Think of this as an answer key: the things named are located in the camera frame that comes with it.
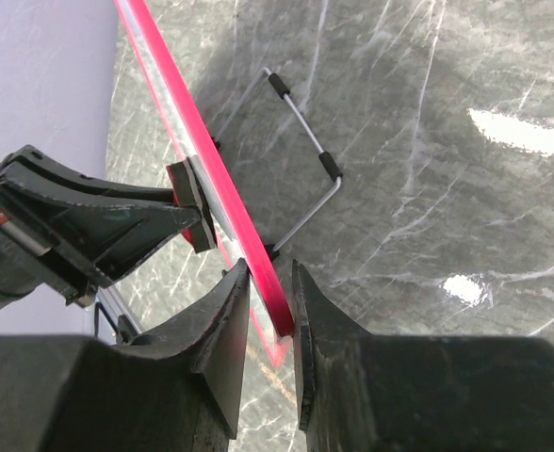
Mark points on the pink framed whiteboard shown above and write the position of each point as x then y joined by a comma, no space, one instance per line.
236,234

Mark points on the wire whiteboard stand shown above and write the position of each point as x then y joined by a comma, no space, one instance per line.
282,171

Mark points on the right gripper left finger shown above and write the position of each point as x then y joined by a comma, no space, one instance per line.
176,387

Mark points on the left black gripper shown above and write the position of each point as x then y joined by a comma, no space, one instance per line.
73,232

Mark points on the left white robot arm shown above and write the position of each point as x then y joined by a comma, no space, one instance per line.
74,233

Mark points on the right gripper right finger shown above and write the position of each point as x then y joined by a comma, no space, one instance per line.
360,391

